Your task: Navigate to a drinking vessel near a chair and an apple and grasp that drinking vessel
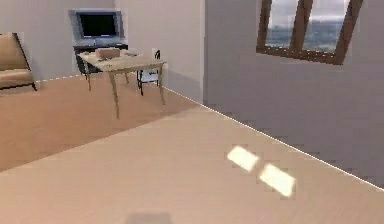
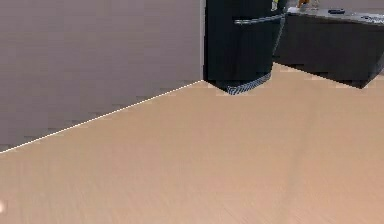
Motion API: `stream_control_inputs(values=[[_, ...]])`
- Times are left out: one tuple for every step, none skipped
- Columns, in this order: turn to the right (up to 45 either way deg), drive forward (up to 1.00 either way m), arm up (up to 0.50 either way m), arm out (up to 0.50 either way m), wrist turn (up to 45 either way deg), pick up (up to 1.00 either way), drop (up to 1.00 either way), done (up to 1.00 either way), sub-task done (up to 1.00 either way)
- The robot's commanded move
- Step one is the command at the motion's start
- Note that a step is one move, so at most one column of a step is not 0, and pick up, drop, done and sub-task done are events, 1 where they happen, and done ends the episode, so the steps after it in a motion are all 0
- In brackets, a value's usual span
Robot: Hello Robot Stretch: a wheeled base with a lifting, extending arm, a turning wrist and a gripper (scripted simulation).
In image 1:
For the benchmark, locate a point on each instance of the light wooden table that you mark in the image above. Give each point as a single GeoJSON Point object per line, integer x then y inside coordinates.
{"type": "Point", "coordinates": [125, 63]}

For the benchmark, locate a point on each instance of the small grey flat object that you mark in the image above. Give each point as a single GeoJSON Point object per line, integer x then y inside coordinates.
{"type": "Point", "coordinates": [131, 53]}

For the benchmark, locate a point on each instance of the brown cardboard box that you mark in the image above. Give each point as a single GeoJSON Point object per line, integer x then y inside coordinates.
{"type": "Point", "coordinates": [107, 52]}

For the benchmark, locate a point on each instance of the black television stand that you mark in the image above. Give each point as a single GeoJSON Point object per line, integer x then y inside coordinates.
{"type": "Point", "coordinates": [81, 50]}

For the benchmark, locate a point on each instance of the grey television set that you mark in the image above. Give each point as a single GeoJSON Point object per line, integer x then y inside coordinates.
{"type": "Point", "coordinates": [98, 25]}

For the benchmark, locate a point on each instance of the brown framed window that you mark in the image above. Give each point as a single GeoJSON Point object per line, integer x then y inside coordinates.
{"type": "Point", "coordinates": [301, 30]}

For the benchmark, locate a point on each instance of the white chair with black frame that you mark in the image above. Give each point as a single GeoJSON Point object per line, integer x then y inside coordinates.
{"type": "Point", "coordinates": [149, 76]}

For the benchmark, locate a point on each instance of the tan armchair with black frame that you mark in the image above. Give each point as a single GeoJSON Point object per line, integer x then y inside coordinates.
{"type": "Point", "coordinates": [13, 65]}

